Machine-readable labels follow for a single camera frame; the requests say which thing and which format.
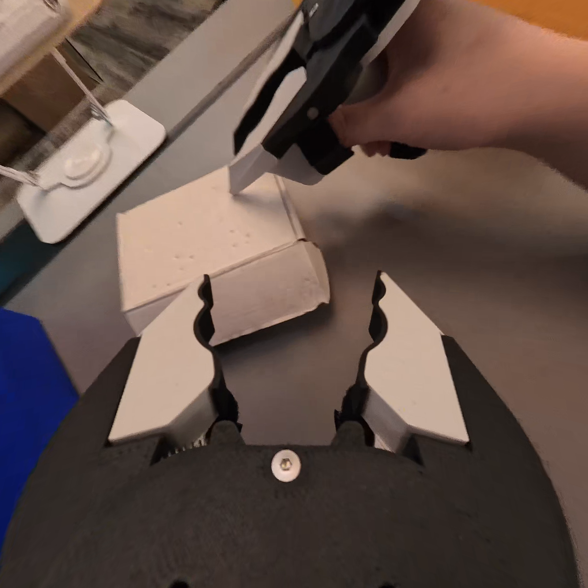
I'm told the blue plastic bin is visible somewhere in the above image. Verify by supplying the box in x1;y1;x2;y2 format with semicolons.
0;307;80;529

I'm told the brown wooden beam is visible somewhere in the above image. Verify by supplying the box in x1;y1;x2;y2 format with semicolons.
9;43;104;134

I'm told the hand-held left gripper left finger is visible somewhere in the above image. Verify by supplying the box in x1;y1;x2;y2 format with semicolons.
107;274;241;446

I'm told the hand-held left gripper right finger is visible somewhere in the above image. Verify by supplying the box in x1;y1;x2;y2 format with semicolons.
335;270;471;454

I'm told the white cardboard mailer box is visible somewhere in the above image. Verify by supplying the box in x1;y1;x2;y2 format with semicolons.
116;165;331;347

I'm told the person's right hand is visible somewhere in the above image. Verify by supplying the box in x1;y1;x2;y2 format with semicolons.
327;0;520;158

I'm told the person's right forearm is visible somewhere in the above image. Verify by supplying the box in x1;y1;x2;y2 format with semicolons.
519;21;588;190

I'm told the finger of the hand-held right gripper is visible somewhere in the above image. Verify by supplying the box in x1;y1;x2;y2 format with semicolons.
248;68;307;152
228;148;282;197

